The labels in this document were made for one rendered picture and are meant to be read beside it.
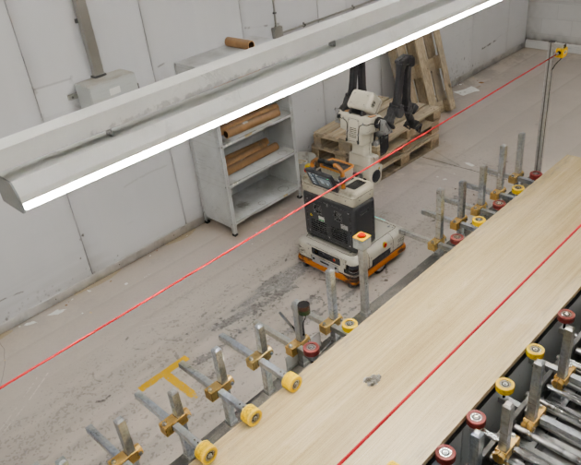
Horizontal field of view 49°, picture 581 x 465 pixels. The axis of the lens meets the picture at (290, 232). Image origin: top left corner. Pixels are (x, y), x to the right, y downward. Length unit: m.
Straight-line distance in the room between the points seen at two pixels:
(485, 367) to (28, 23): 3.67
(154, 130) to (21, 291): 3.69
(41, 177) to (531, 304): 2.51
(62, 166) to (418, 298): 2.21
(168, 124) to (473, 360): 1.87
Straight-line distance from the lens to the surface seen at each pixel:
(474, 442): 2.45
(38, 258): 5.30
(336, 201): 4.72
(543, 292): 3.52
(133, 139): 1.75
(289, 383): 2.88
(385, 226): 5.19
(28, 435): 4.49
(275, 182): 6.35
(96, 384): 4.62
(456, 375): 2.99
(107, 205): 5.44
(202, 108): 1.87
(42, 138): 1.64
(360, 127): 4.77
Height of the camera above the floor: 2.99
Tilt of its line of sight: 31 degrees down
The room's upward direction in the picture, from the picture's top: 7 degrees counter-clockwise
